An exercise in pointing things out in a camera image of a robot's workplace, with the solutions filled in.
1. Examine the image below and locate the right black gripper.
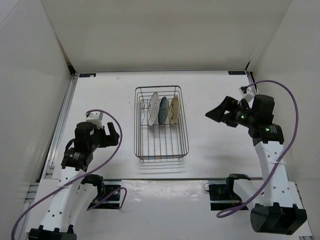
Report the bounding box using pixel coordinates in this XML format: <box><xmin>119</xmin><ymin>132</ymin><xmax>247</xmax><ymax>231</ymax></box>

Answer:
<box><xmin>205</xmin><ymin>97</ymin><xmax>257</xmax><ymax>129</ymax></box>

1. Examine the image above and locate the white plate with dark rim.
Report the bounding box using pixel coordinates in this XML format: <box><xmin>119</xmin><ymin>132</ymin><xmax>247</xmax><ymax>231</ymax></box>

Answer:
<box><xmin>147</xmin><ymin>92</ymin><xmax>160</xmax><ymax>126</ymax></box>

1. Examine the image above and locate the beige plate with brown motif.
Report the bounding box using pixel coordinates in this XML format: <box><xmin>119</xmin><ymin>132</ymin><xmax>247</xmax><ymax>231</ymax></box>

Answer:
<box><xmin>168</xmin><ymin>95</ymin><xmax>181</xmax><ymax>125</ymax></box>

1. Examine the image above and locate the blue patterned plate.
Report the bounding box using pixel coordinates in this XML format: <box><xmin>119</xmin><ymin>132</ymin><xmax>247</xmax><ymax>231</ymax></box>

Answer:
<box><xmin>158</xmin><ymin>96</ymin><xmax>169</xmax><ymax>125</ymax></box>

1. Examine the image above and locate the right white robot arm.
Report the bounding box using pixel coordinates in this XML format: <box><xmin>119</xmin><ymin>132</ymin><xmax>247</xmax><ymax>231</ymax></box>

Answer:
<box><xmin>205</xmin><ymin>95</ymin><xmax>307</xmax><ymax>235</ymax></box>

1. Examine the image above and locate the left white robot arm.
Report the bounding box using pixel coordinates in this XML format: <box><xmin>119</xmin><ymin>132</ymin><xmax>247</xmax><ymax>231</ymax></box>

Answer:
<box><xmin>28</xmin><ymin>121</ymin><xmax>121</xmax><ymax>240</ymax></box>

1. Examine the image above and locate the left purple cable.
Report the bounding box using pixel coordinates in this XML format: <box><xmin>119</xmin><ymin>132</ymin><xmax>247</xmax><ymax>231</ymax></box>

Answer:
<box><xmin>10</xmin><ymin>109</ymin><xmax>123</xmax><ymax>238</ymax></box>

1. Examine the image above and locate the purple cable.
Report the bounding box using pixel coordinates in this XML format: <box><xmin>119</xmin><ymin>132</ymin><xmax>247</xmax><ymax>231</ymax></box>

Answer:
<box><xmin>216</xmin><ymin>79</ymin><xmax>300</xmax><ymax>220</ymax></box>
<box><xmin>10</xmin><ymin>109</ymin><xmax>123</xmax><ymax>238</ymax></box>

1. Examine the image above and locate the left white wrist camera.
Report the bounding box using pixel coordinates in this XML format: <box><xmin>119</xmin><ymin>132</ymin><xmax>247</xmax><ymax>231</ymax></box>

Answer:
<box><xmin>85</xmin><ymin>111</ymin><xmax>104</xmax><ymax>129</ymax></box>

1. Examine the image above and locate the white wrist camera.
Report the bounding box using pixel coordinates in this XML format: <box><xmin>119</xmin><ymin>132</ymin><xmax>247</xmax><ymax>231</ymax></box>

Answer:
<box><xmin>85</xmin><ymin>111</ymin><xmax>104</xmax><ymax>129</ymax></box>
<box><xmin>238</xmin><ymin>86</ymin><xmax>255</xmax><ymax>106</ymax></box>

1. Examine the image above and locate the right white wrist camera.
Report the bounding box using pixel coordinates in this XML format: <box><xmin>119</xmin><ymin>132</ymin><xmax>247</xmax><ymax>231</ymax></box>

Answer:
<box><xmin>238</xmin><ymin>86</ymin><xmax>255</xmax><ymax>106</ymax></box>

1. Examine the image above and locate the grey wire dish rack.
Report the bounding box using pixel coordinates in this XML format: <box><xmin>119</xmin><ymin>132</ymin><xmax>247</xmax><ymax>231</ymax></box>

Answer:
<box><xmin>134</xmin><ymin>85</ymin><xmax>189</xmax><ymax>164</ymax></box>

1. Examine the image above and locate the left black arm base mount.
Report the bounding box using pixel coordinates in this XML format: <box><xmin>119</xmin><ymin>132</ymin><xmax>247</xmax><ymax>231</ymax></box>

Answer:
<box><xmin>81</xmin><ymin>174</ymin><xmax>128</xmax><ymax>211</ymax></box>

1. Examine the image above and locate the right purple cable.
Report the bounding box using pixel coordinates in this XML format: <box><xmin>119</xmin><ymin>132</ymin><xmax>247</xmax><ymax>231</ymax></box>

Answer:
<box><xmin>216</xmin><ymin>79</ymin><xmax>300</xmax><ymax>220</ymax></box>

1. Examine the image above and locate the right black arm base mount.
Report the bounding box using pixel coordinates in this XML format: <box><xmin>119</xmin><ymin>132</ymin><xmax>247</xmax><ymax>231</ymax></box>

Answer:
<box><xmin>202</xmin><ymin>173</ymin><xmax>251</xmax><ymax>211</ymax></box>

